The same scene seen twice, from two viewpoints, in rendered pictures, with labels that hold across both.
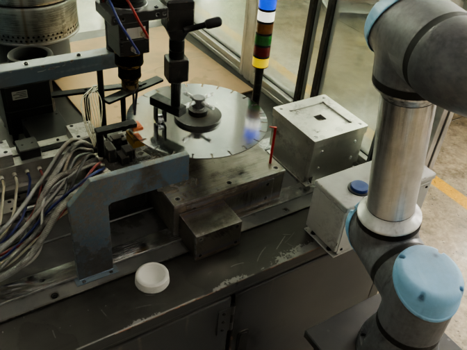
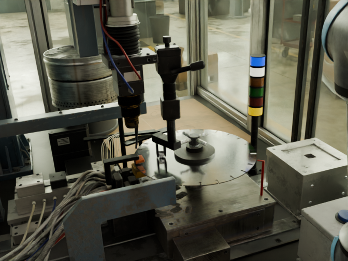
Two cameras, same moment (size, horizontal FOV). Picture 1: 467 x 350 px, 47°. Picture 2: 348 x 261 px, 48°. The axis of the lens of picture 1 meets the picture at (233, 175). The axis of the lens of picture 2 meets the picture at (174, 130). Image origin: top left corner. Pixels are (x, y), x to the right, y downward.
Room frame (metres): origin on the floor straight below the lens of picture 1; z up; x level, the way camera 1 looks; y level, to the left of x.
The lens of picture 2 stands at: (0.15, -0.12, 1.43)
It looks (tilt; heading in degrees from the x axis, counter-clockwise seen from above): 24 degrees down; 16
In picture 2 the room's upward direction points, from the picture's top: 3 degrees counter-clockwise
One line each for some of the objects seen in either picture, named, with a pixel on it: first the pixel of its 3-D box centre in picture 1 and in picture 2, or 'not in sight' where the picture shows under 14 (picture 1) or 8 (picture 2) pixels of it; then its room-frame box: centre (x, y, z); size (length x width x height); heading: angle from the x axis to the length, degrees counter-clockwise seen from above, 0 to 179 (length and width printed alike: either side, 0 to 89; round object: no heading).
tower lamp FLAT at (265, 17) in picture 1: (266, 14); (257, 70); (1.34, -0.04, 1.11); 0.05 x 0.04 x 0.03; 35
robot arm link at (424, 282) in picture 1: (419, 292); not in sight; (0.63, -0.34, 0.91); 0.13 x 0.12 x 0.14; 17
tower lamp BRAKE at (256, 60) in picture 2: (267, 2); (257, 60); (1.34, -0.04, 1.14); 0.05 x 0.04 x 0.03; 35
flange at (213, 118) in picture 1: (198, 112); (194, 148); (1.07, 0.10, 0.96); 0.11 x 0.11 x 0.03
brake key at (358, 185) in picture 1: (358, 189); (347, 218); (0.93, -0.28, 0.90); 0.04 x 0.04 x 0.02
